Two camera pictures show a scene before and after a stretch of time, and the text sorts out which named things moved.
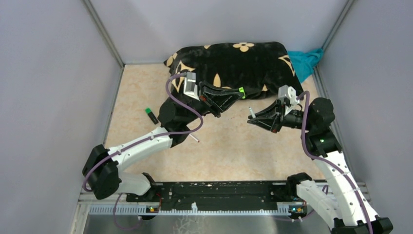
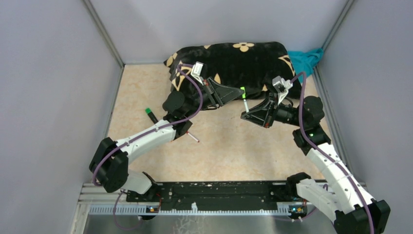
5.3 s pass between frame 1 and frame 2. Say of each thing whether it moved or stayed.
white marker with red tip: stayed
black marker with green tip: stayed
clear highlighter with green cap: stayed
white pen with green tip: moved
